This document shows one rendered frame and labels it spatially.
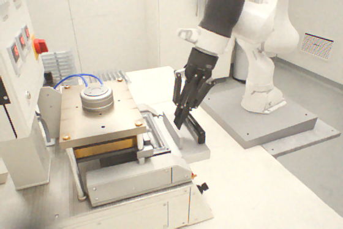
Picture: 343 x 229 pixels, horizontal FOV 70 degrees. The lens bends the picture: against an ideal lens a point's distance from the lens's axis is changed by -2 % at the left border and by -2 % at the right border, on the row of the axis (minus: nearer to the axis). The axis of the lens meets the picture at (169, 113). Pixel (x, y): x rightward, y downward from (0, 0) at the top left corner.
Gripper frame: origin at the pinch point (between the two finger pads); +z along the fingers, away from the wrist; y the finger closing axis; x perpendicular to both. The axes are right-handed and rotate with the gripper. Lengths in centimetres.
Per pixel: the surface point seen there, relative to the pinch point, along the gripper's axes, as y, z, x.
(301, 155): 162, 51, 62
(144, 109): -6.8, 4.9, 11.7
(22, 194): -38.0, 23.5, -7.6
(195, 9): 90, -27, 208
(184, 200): 0.9, 15.7, -17.1
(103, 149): -22.0, 5.6, -10.7
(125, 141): -17.4, 3.1, -10.6
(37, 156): -35.7, 13.1, -5.6
